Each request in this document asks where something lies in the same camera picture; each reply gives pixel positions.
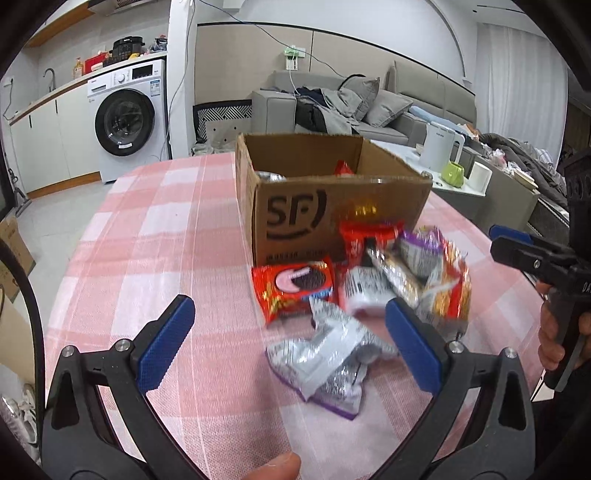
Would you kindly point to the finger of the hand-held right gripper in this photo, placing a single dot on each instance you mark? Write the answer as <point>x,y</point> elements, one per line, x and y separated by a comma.
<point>510,232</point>
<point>521,256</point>

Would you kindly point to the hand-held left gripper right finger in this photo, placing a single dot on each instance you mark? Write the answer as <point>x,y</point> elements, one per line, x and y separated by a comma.
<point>411,341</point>

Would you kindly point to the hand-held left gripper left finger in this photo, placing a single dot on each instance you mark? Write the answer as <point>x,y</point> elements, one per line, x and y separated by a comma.
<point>166,341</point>

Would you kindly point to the yellow noodle snack packet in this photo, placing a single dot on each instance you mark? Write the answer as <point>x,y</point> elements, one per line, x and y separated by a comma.
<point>445,295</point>

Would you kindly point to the silver brown snack packet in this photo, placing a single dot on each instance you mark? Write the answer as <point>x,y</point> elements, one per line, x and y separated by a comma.
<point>397,277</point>

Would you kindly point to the white silver snack packet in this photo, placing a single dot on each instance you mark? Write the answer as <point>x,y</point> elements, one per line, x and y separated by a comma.
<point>364,288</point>

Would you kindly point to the purple cartoon snack packet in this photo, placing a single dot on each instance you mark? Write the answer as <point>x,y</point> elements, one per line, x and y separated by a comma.
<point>420,249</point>

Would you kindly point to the silver packet with purple edge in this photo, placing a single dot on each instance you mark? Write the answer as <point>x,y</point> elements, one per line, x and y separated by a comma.
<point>300,364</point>

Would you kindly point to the red cookie packet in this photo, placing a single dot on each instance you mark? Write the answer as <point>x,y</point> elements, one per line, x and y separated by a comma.
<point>277,295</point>

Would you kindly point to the brown cardboard box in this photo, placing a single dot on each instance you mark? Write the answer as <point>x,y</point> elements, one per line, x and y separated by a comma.
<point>295,217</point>

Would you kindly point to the person's right hand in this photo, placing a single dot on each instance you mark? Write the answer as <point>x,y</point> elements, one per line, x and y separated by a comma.
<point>548,332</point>

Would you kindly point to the person's left hand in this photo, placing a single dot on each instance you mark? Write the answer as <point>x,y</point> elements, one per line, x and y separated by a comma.
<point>277,468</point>

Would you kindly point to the white mug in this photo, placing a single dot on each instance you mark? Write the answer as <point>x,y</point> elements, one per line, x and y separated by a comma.
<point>480,177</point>

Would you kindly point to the pile of clothes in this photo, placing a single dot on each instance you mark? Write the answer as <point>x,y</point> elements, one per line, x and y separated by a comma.
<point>521,157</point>

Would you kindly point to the green cup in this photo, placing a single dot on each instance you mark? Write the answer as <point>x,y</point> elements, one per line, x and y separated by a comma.
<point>452,174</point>

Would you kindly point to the pink plaid tablecloth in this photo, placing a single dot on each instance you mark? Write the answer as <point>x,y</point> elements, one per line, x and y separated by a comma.
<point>161,230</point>

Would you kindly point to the white electric kettle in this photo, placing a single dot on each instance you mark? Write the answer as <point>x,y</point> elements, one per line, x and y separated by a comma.
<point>436,147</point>

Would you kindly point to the white coffee table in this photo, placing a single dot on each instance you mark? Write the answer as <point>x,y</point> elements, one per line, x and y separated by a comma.
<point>406,159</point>

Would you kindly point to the white curtain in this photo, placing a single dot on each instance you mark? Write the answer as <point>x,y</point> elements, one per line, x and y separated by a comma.
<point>517,92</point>

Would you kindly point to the light blue blanket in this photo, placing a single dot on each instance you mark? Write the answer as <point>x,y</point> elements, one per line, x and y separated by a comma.
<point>422,114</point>

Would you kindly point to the white sneakers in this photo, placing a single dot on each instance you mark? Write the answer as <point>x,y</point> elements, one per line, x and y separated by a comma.
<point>23,415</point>

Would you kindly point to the flat cardboard box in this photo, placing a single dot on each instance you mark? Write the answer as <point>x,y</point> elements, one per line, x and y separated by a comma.
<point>14,258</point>

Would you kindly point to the grey pillow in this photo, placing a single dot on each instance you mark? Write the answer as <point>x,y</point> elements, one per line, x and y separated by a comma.
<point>385,110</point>
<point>360,92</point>

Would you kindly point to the small red snack packet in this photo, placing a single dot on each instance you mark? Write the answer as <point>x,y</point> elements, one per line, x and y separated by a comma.
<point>344,168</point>

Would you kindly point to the small silver snack packet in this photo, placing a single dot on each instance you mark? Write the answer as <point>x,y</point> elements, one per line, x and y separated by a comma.
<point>270,176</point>

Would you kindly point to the grey jacket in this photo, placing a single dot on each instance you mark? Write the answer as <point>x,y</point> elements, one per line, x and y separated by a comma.
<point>337,117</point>

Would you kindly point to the white washing machine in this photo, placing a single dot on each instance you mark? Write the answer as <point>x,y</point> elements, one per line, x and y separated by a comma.
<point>152,134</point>

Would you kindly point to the dark clothing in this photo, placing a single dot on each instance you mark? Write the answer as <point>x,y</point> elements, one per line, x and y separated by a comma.
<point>307,115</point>

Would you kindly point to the black white patterned rug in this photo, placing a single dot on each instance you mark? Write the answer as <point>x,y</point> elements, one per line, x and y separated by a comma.
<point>221,113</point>

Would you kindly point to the white kitchen cabinet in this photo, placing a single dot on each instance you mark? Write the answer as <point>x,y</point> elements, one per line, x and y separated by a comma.
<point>46,138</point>

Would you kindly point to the grey sofa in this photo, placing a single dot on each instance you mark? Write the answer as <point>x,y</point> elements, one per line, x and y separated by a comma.
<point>272,110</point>

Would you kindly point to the green white power strip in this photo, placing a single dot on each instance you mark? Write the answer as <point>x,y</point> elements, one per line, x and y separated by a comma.
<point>292,53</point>

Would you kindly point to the metal faucet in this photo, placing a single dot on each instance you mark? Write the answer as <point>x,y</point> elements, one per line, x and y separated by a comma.
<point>53,79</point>

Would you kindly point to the yellow bottle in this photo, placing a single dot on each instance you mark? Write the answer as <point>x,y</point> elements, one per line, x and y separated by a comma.
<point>77,69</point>

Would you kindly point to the red box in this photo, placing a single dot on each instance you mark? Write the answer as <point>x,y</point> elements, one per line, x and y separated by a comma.
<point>94,63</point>

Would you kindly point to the dark bag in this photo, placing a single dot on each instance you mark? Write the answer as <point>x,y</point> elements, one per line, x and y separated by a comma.
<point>159,45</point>

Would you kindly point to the black rice cooker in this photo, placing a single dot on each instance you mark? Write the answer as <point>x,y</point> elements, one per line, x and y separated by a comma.
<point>129,46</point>

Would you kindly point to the range hood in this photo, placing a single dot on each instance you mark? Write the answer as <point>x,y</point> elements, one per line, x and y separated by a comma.
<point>115,3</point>

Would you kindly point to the wooden wall shelf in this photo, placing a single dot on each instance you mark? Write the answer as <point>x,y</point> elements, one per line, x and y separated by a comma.
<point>55,27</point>

